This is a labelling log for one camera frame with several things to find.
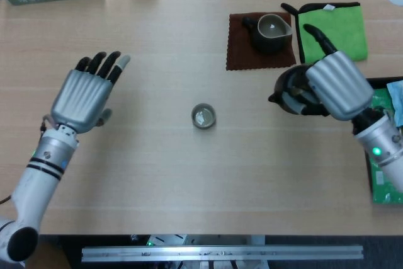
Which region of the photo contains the blue wet wipes pack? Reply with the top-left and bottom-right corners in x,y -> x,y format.
385,80 -> 403,128

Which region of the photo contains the black teapot with handle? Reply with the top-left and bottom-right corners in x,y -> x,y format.
268,64 -> 331,117

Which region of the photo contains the brown round stool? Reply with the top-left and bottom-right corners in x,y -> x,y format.
34,243 -> 72,269

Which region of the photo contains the black plastic tray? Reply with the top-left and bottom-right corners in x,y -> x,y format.
365,76 -> 403,202

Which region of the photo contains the green microfiber cloth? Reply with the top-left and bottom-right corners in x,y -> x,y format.
280,1 -> 369,64

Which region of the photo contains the dark ceramic pitcher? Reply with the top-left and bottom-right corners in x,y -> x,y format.
241,13 -> 293,55

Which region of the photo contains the brown tea cloth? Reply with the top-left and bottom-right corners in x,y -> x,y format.
225,11 -> 297,71

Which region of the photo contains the aluminium profile rail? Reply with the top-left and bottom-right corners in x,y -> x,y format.
81,244 -> 365,263

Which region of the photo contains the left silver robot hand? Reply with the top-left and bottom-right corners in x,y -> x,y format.
50,50 -> 132,134

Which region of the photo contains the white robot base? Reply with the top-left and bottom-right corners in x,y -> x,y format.
130,234 -> 267,246

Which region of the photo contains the small dark ceramic teacup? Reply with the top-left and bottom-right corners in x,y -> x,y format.
191,103 -> 218,130

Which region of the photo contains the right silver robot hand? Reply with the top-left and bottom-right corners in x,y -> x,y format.
281,23 -> 375,122

